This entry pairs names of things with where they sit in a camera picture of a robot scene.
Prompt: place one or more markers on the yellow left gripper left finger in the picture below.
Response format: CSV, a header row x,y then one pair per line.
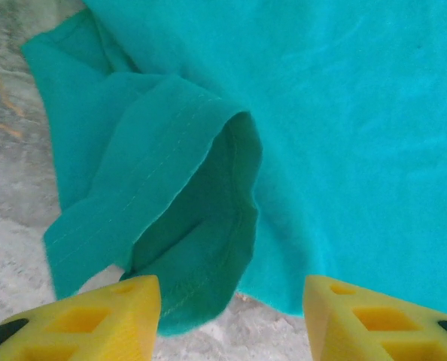
x,y
95,331

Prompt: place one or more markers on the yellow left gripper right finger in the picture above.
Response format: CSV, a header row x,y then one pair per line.
x,y
359,338

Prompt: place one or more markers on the teal t-shirt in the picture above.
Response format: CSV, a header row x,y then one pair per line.
x,y
321,131

